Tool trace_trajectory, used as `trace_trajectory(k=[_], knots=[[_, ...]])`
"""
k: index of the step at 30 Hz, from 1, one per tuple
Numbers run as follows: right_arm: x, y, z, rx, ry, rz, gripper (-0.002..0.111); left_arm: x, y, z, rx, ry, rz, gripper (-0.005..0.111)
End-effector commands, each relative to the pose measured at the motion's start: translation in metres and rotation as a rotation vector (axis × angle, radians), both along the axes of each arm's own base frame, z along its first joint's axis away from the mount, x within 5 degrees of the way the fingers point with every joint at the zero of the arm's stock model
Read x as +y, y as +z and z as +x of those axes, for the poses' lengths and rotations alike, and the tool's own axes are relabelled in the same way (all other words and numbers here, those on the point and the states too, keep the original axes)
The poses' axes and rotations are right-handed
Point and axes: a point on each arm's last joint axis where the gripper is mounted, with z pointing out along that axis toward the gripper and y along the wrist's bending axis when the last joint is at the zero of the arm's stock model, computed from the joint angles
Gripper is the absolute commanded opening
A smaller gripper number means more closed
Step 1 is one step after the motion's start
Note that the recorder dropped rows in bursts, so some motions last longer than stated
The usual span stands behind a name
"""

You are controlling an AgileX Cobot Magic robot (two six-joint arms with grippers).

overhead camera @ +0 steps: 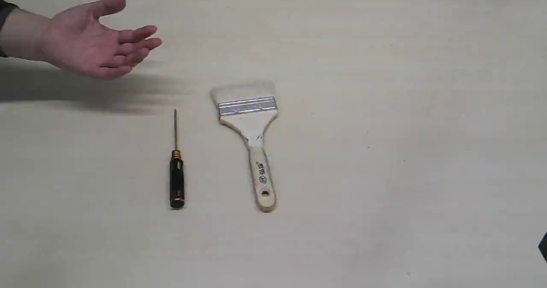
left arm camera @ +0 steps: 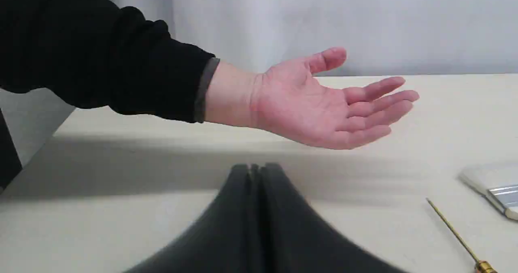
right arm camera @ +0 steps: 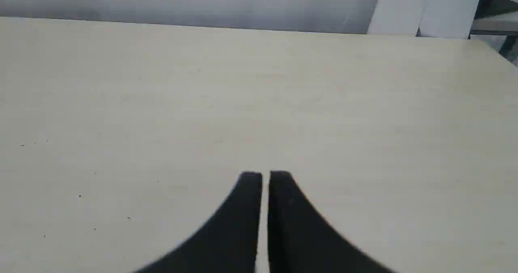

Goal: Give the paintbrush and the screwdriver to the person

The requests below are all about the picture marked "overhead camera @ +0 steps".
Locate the open human hand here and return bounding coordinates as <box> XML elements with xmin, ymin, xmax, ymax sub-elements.
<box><xmin>36</xmin><ymin>0</ymin><xmax>162</xmax><ymax>80</ymax></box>

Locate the wide wooden paint brush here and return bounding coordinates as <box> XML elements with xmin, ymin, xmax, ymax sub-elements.
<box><xmin>210</xmin><ymin>82</ymin><xmax>278</xmax><ymax>213</ymax></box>

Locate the forearm with dark sleeve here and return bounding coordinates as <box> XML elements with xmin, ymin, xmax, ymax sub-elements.
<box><xmin>0</xmin><ymin>0</ymin><xmax>50</xmax><ymax>62</ymax></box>

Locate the dark object at edge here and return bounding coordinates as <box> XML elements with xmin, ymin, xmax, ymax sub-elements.
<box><xmin>538</xmin><ymin>233</ymin><xmax>547</xmax><ymax>262</ymax></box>

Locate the black gold handled screwdriver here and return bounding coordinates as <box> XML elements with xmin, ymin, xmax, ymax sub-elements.
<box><xmin>169</xmin><ymin>109</ymin><xmax>185</xmax><ymax>210</ymax></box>

